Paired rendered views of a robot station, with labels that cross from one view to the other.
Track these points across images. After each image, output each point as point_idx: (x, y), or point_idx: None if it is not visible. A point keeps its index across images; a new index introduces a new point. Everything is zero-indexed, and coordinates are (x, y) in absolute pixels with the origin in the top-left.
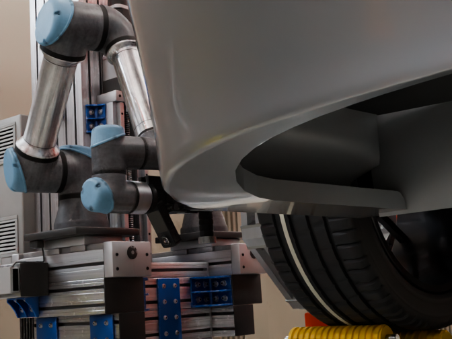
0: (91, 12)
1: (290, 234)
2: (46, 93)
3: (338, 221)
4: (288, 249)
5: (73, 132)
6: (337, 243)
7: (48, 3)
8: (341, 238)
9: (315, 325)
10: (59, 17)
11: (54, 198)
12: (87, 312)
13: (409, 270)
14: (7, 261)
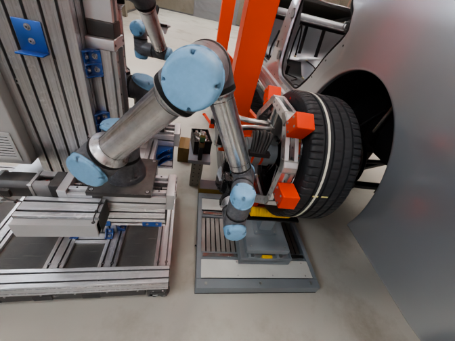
0: (227, 69)
1: (302, 214)
2: (152, 133)
3: (327, 214)
4: (295, 215)
5: (70, 74)
6: (318, 216)
7: (199, 62)
8: (321, 216)
9: None
10: (219, 92)
11: (51, 121)
12: (149, 221)
13: (273, 168)
14: (41, 187)
